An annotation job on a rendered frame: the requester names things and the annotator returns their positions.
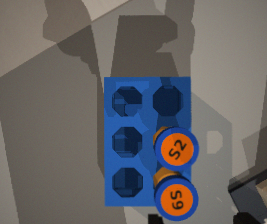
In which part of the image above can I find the blue tube rack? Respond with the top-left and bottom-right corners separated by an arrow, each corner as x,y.
104,77 -> 191,206

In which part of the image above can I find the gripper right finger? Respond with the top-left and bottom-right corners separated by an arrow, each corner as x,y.
233,212 -> 261,224

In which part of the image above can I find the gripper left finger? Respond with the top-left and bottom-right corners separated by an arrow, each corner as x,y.
148,214 -> 164,224

